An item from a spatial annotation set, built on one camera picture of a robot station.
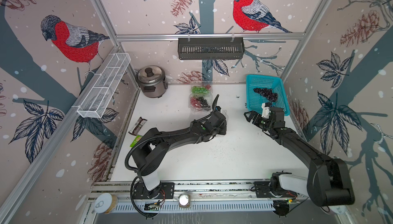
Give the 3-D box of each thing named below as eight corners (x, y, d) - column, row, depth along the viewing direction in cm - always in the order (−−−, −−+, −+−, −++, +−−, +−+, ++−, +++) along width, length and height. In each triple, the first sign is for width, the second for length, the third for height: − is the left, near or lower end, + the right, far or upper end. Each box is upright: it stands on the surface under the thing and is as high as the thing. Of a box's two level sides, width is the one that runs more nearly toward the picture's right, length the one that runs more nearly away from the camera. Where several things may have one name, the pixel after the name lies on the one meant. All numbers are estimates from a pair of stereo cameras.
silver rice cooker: (138, 93, 118) (129, 73, 103) (157, 80, 127) (150, 60, 112) (154, 105, 110) (146, 86, 95) (172, 91, 119) (167, 71, 104)
